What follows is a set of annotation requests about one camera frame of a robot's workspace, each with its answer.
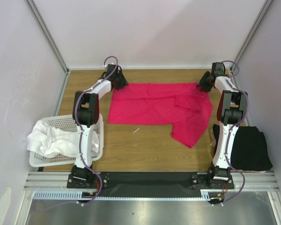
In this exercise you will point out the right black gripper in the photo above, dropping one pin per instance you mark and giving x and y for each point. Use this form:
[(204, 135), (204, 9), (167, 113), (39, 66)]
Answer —
[(204, 82)]

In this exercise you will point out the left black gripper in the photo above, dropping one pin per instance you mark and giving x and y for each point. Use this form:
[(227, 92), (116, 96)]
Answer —
[(123, 82)]

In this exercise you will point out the pink t shirt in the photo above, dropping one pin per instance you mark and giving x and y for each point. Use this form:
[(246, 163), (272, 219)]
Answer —
[(183, 105)]

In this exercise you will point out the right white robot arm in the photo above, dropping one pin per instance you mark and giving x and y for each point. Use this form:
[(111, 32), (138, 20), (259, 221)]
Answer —
[(231, 112)]

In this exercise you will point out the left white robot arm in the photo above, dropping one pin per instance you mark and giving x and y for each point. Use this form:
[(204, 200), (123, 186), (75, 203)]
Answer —
[(87, 116)]

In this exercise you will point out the white laundry basket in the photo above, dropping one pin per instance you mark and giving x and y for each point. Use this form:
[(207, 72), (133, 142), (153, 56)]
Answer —
[(67, 123)]

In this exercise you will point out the black folded t shirt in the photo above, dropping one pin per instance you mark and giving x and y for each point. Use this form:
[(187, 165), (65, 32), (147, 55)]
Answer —
[(249, 152)]

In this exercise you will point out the white crumpled t shirt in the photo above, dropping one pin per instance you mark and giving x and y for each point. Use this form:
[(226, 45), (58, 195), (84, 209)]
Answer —
[(49, 141)]

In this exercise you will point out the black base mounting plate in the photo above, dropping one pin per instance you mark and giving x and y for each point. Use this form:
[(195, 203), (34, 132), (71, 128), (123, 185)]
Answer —
[(159, 184)]

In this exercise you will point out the aluminium frame rail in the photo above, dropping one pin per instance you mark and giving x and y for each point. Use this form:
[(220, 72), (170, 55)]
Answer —
[(53, 185)]

